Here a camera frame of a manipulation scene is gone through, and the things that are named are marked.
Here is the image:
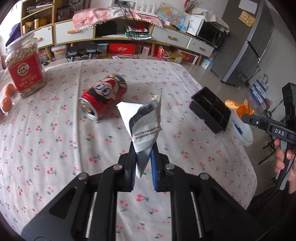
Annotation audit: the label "orange peel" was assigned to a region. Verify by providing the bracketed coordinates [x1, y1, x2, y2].
[224, 99, 254, 119]

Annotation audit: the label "white grey foil packet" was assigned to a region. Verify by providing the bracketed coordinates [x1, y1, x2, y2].
[116, 95, 162, 178]

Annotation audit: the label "white trash bucket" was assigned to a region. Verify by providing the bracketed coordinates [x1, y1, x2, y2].
[229, 110, 253, 147]

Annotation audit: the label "person's right hand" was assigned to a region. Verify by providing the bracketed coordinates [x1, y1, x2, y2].
[273, 138, 296, 194]

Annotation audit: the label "stacked blue white boxes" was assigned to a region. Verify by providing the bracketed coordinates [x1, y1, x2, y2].
[249, 74, 269, 105]

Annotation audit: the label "cherry print tablecloth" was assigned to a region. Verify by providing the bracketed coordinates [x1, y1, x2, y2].
[1, 59, 257, 233]

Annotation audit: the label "small red drink can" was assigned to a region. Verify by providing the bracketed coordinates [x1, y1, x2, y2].
[79, 73, 127, 121]

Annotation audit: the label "black plastic tray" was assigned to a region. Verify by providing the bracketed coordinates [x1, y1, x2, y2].
[189, 87, 231, 133]

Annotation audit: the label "grey refrigerator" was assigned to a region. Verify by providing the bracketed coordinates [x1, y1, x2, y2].
[212, 1, 274, 87]

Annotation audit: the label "black microwave oven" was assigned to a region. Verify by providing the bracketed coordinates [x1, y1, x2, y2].
[196, 21, 225, 48]

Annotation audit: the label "red box under cabinet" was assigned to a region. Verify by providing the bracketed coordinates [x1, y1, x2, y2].
[108, 43, 136, 55]

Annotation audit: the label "yellow cardboard box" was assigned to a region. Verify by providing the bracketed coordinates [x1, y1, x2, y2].
[155, 45, 186, 64]

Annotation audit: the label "orange tangerine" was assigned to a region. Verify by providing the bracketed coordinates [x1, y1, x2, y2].
[1, 96, 13, 112]
[4, 83, 16, 96]

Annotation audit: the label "nut jar red label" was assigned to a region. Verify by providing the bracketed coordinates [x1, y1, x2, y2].
[5, 32, 47, 98]

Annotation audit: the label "colourful world map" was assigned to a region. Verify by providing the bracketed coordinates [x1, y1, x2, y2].
[156, 2, 191, 32]

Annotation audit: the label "pink cloth on cabinet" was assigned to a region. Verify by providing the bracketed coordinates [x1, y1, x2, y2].
[72, 8, 163, 32]

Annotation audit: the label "white wooden TV cabinet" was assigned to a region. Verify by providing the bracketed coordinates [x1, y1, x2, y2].
[21, 1, 214, 57]

